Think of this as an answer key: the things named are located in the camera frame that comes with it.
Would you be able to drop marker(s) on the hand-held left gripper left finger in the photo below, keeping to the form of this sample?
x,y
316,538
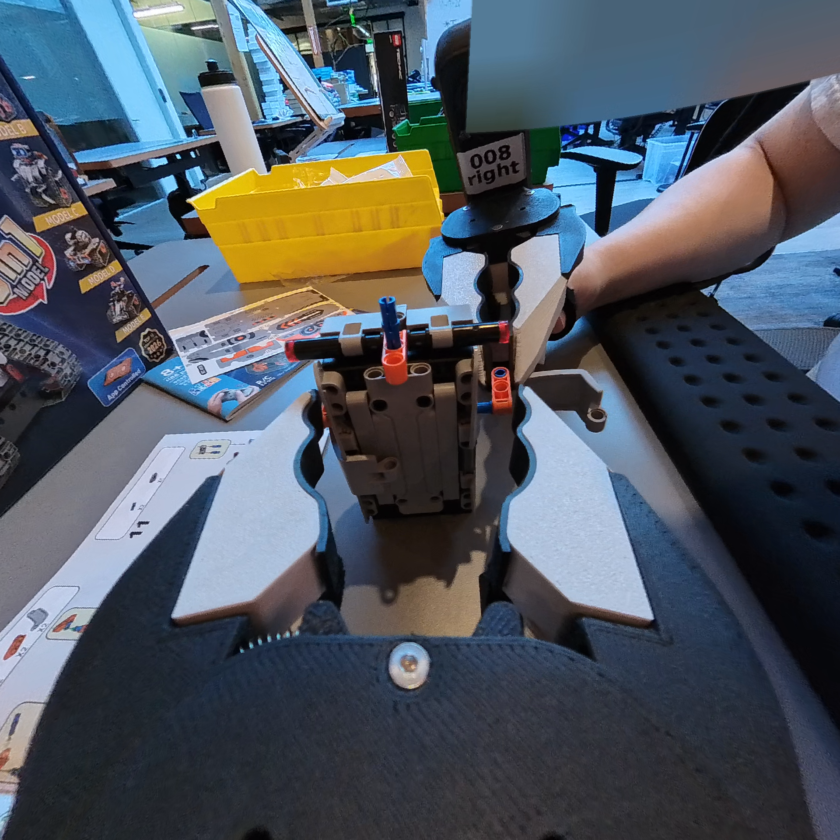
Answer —
x,y
256,525

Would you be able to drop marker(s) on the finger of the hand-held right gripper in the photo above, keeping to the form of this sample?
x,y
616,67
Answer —
x,y
541,295
463,279

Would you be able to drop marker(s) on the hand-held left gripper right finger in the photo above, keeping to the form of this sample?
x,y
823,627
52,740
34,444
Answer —
x,y
571,525

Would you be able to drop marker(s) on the grey curved panel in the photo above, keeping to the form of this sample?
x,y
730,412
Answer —
x,y
564,387

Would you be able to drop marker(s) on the grey brick robot assembly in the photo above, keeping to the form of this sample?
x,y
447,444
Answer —
x,y
407,433

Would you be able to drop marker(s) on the person's right forearm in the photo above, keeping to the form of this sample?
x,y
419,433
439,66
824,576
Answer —
x,y
689,216

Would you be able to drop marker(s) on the grey desk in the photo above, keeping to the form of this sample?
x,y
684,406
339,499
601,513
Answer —
x,y
190,289

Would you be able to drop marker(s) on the green plastic bin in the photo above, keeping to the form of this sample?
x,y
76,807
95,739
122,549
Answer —
x,y
420,141

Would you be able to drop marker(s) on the black office chair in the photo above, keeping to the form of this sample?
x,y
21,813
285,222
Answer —
x,y
604,157

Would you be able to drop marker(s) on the open instruction booklet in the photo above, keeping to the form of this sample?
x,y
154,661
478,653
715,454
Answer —
x,y
131,499

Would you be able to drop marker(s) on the clear plastic bag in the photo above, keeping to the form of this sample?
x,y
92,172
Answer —
x,y
354,170

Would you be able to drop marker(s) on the yellow plastic bin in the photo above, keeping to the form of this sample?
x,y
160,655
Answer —
x,y
315,229

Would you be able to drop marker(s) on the black product box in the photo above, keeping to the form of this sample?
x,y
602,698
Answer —
x,y
392,79

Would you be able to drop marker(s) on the black perforated plastic panel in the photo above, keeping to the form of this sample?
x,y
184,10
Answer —
x,y
722,407

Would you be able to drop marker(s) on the sticker sheet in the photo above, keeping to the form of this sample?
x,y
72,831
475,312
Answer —
x,y
249,328

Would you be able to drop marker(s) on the tilted wooden board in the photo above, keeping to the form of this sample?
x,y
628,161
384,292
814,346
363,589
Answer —
x,y
289,65

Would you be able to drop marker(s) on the grey mesh office chair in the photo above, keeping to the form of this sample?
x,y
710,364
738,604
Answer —
x,y
800,348

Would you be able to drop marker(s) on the white water bottle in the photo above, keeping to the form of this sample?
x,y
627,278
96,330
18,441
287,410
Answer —
x,y
233,124

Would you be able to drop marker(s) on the blue robot kit box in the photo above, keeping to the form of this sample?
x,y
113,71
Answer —
x,y
52,262

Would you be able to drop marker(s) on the grey background table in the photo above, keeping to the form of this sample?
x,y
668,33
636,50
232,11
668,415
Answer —
x,y
144,152

